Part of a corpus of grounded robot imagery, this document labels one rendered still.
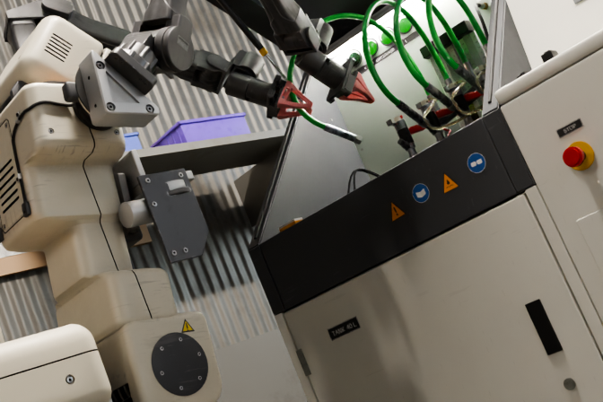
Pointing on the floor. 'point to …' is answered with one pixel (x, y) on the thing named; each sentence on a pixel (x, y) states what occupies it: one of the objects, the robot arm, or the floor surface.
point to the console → (559, 102)
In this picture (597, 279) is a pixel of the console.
